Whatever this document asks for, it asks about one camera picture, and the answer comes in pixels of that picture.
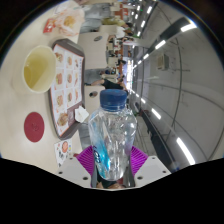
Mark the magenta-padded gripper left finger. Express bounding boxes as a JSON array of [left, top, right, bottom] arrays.
[[56, 144, 99, 189]]

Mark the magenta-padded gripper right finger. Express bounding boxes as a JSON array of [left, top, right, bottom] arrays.
[[126, 145, 172, 188]]

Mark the clear blue-capped water bottle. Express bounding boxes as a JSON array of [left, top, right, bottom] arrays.
[[87, 88, 138, 182]]

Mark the crumpled white napkin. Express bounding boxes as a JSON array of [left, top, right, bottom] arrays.
[[73, 105, 90, 124]]

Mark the group of ceiling lights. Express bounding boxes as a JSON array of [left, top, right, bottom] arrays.
[[126, 1, 201, 166]]

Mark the round red coaster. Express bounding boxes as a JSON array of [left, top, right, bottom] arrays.
[[23, 111, 46, 143]]

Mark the beige chair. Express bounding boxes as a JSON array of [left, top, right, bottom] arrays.
[[78, 31, 110, 70], [81, 84, 111, 121]]

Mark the brown tray with paper liner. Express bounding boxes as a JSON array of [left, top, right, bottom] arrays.
[[48, 38, 86, 140]]

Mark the person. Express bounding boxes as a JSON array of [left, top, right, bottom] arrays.
[[91, 78, 127, 92], [101, 16, 127, 28]]

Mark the ceiling air conditioner unit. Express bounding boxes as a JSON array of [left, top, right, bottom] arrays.
[[156, 53, 170, 71]]

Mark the cream paper cup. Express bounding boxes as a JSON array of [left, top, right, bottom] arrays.
[[21, 44, 58, 94]]

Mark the red sauce packet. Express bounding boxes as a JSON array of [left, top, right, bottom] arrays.
[[43, 18, 57, 34]]

